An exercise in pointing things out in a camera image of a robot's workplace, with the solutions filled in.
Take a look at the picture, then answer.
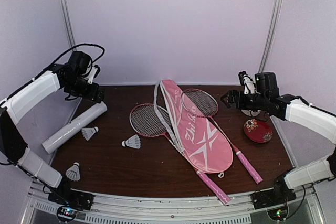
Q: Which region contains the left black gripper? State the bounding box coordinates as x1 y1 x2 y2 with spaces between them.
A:
66 74 106 103

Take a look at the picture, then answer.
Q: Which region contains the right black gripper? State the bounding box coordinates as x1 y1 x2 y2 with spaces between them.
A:
220 90 268 111

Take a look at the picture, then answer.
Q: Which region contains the white shuttlecock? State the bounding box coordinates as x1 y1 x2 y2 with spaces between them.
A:
121 134 141 150
66 162 80 182
81 126 99 141

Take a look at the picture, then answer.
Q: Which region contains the white shuttlecock tube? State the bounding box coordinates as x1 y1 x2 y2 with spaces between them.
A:
42 102 107 154

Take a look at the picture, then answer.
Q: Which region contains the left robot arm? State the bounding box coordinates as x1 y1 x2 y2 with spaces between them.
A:
1 70 107 205

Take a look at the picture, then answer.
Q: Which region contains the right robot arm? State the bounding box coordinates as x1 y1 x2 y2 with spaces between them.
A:
220 90 335 204

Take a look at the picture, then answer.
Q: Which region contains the pink badminton racket right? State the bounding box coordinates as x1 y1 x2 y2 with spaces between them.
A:
181 89 263 184

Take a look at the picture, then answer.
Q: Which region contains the pink badminton racket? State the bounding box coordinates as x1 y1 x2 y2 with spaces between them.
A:
129 103 231 205
181 89 263 184

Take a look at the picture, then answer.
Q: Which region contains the pink badminton racket left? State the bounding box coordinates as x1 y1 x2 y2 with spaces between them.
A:
129 103 231 205

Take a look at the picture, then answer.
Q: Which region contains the white fluted bowl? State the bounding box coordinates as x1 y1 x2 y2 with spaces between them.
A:
241 110 261 117

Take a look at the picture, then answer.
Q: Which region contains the red floral plate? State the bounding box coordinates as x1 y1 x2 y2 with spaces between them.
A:
243 119 273 143

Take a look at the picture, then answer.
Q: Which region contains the pink racket cover bag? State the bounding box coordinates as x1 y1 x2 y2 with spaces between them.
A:
153 80 234 174

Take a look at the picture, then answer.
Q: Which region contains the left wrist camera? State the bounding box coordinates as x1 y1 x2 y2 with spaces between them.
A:
83 65 101 84

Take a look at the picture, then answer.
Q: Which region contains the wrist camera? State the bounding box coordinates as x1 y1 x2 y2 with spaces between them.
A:
238 71 257 94
83 65 101 84

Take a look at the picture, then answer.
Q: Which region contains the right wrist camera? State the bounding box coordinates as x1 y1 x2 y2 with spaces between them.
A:
238 71 257 94

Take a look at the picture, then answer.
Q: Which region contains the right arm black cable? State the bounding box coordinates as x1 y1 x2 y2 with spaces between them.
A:
296 95 336 117

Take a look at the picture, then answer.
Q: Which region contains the left aluminium frame post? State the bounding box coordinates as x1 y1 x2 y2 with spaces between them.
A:
59 0 75 47

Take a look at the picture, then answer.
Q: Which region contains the aluminium frame post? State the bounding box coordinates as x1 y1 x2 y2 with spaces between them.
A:
59 0 75 47
258 0 283 72

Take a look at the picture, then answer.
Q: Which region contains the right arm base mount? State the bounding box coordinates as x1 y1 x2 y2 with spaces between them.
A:
251 175 297 209

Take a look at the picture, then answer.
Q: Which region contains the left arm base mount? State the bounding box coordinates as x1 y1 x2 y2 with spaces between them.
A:
47 177 94 211

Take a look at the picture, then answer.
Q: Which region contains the aluminium front rail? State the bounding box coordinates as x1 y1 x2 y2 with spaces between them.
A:
17 181 327 223

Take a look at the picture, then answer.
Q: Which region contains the right aluminium frame post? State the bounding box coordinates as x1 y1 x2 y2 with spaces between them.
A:
258 0 283 72

